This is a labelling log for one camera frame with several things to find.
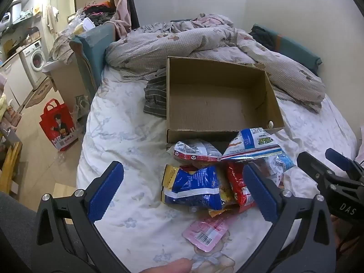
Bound teal pillow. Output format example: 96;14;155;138
70;22;116;97
250;24;322;76

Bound white kitchen cabinet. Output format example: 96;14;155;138
0;53;29;112

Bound white light-blue snack packet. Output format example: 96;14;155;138
256;152;295;189

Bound white floral bed sheet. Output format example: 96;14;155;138
76;63;359;273

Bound beige floral quilt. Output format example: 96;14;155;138
105;13;326;113

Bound grey striped cloth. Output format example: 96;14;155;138
143;68;168;118

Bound yellow wooden chair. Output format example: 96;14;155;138
0;141;24;203

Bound cardboard box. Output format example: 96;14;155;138
166;56;285;144

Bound beige crumpled cloth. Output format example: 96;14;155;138
48;30;83;66

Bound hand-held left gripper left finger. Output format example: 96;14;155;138
36;161;128;273

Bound pile of dark clothes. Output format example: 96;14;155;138
82;1;117;27

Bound blue white green-label snack packet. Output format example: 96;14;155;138
222;127;283;161

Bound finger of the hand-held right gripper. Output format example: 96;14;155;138
325;148;364;181
296;151;337;190

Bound brown cardboard carton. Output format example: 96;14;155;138
43;60;92;113

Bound dark door frame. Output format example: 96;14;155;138
124;0;140;31

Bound oval floor rug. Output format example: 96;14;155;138
25;77;58;109

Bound person's left hand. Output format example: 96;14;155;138
141;258;194;273

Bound white washing machine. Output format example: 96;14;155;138
21;40;48;88

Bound hanging white towel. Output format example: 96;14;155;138
45;5;60;32

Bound pink curtain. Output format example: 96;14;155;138
109;0;132;35

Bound black cloth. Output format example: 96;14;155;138
250;25;275;51

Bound clear plastic bag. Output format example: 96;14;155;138
74;94;92;120

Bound white red snack packet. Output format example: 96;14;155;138
173;140;223;162

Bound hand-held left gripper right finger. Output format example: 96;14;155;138
243;162;337;273

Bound pink snack packet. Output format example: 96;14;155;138
182;215;238;252

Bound red shopping bag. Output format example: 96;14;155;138
39;98;79;152

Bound person's right forearm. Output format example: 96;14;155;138
331;216;364;262

